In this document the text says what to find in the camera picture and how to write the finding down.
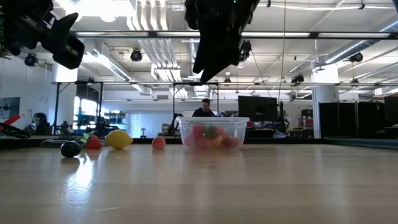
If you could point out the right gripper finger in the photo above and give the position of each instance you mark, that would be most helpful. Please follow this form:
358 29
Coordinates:
214 59

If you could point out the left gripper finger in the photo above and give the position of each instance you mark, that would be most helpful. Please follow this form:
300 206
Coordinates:
66 51

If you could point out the clear plastic food container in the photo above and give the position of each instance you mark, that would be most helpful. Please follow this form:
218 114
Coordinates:
213 123

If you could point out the yellow plastic banana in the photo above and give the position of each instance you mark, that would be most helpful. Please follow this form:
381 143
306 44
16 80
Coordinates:
217 140

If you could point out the pink plastic peach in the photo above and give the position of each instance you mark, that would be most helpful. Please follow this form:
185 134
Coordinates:
159 143
188 141
203 143

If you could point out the yellow plastic lemon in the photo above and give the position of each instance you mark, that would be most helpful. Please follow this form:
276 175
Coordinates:
118 139

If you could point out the background black robot arm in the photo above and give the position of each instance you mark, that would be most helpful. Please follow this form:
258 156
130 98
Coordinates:
174 123
99 126

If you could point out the black ceiling spotlight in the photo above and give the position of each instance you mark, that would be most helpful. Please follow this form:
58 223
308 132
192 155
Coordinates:
356 57
246 51
136 55
297 78
31 59

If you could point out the seated person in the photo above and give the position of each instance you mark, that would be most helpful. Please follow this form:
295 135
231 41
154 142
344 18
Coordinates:
203 111

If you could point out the black computer monitor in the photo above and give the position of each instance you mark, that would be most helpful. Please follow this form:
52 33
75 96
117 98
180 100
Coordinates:
258 108

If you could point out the red and black clamp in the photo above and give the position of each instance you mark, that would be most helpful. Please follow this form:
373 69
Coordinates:
11 121

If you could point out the folded green cloth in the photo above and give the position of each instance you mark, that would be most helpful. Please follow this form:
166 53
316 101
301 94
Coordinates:
49 143

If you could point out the black partition screen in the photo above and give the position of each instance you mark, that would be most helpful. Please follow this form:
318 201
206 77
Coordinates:
351 119

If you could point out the black screen panel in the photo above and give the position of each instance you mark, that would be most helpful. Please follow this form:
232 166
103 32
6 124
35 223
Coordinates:
391 112

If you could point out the background black rig frame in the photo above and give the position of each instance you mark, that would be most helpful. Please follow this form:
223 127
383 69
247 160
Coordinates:
56 105

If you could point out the dark wall poster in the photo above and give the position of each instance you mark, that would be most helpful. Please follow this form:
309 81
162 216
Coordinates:
9 107

